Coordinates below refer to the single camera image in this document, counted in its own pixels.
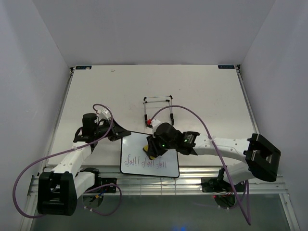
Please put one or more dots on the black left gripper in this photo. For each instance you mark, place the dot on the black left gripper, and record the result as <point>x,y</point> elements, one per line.
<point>117,132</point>

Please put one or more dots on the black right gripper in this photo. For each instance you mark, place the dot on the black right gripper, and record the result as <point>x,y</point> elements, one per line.
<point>153,148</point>

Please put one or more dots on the yellow bone-shaped eraser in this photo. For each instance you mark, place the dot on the yellow bone-shaped eraser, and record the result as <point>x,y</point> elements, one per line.
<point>146,150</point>

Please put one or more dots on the black-framed small whiteboard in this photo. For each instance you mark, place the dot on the black-framed small whiteboard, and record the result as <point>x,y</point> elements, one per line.
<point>133,159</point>

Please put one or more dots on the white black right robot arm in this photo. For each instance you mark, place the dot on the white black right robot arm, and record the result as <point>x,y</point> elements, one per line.
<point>257,157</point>

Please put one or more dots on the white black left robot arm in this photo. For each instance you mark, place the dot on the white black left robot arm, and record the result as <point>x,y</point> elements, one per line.
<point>59,189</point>

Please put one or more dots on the blue left corner label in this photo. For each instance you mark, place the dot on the blue left corner label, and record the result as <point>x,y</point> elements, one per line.
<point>83,67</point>

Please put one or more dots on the blue corner label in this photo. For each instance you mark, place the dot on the blue corner label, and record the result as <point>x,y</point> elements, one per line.
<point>226,66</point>
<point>83,67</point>

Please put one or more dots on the blue right corner label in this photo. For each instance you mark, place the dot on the blue right corner label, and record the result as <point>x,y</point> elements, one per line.
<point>226,66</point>

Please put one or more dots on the metal wire whiteboard stand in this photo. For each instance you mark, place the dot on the metal wire whiteboard stand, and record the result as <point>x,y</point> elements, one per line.
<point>155,102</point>

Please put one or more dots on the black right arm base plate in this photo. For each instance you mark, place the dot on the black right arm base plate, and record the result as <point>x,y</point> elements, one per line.
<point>215,185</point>

